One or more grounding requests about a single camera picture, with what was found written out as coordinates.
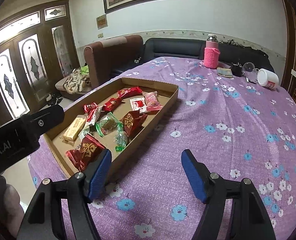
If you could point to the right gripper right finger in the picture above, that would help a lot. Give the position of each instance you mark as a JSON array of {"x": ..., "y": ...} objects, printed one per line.
[{"x": 248, "y": 219}]

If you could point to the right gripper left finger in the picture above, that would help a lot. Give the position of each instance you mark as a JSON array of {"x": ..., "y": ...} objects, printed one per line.
[{"x": 44, "y": 219}]

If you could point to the large red gold snack bag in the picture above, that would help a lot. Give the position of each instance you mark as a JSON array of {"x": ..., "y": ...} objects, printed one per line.
[{"x": 88, "y": 152}]

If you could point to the red gold snack packet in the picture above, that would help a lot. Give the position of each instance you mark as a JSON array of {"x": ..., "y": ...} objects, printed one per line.
[{"x": 132, "y": 121}]

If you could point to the white red snack packet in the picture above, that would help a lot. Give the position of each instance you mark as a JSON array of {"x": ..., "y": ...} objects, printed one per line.
[{"x": 139, "y": 104}]

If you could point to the pink snack packet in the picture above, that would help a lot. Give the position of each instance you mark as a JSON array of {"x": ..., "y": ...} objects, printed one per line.
[{"x": 152, "y": 103}]

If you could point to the red candy packet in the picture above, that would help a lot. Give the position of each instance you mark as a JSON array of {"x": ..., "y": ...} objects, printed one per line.
[{"x": 112, "y": 104}]

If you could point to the yellow biscuit packet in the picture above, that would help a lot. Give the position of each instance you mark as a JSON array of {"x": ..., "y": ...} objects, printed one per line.
[{"x": 74, "y": 128}]

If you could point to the small red snack packet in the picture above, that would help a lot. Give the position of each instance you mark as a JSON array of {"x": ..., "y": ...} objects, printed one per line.
[{"x": 90, "y": 108}]

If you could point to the patterned blanket on armchair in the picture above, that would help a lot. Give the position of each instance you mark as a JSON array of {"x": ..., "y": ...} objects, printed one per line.
[{"x": 78, "y": 81}]

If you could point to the dark wooden door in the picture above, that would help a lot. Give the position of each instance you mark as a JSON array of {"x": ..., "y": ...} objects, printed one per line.
[{"x": 37, "y": 51}]

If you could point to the green clear candy packet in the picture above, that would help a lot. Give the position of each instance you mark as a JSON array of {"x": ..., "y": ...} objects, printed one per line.
[{"x": 107, "y": 124}]

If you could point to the brown cardboard tray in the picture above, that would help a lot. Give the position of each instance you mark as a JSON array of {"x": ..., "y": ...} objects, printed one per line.
[{"x": 118, "y": 116}]

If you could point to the green clear snack packet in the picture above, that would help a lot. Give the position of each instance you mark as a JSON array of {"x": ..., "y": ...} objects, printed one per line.
[{"x": 121, "y": 138}]

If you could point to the brown fabric armchair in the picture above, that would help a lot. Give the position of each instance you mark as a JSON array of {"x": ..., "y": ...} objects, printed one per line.
[{"x": 107, "y": 59}]

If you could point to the white plastic jar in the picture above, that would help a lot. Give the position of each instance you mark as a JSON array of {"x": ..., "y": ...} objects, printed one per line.
[{"x": 267, "y": 79}]

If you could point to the clear glass cup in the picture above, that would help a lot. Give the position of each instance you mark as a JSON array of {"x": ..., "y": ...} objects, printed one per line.
[{"x": 250, "y": 72}]

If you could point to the small colourful booklet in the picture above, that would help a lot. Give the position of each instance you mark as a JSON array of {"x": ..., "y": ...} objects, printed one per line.
[{"x": 225, "y": 72}]

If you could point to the small black cup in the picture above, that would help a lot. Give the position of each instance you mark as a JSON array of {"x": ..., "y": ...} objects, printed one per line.
[{"x": 236, "y": 69}]

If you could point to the black leather sofa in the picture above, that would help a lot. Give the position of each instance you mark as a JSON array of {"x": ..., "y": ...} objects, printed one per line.
[{"x": 192, "y": 49}]

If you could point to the pink sleeved water bottle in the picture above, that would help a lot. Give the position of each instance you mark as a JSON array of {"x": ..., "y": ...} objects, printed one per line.
[{"x": 211, "y": 52}]

